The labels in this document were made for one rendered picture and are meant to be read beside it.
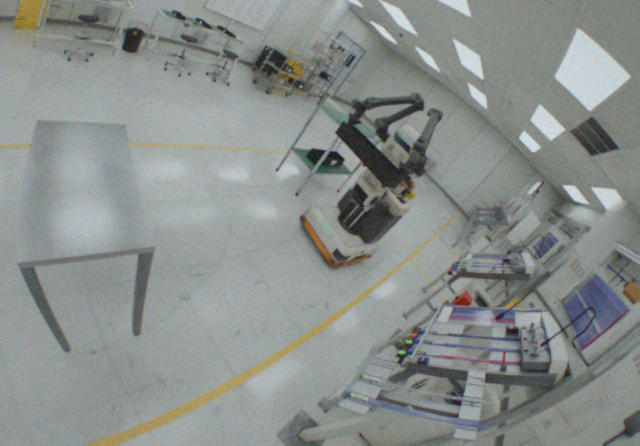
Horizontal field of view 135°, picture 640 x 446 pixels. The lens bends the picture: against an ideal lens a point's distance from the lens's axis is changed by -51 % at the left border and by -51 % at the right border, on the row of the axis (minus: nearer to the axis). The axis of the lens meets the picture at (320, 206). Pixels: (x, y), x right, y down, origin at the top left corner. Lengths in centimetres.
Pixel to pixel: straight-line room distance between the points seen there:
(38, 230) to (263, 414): 136
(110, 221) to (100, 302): 81
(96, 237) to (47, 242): 16
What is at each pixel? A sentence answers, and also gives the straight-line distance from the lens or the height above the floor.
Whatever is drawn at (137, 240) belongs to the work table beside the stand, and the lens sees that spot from 90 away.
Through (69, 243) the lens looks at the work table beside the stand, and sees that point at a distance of 88.
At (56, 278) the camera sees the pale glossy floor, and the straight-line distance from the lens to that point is 176.
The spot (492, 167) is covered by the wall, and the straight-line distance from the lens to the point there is 987.
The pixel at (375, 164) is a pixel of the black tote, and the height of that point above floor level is 108.
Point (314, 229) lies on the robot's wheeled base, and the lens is 253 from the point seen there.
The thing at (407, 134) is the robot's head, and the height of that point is 133.
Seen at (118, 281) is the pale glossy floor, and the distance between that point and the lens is 173.
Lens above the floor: 150
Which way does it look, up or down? 28 degrees down
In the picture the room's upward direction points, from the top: 38 degrees clockwise
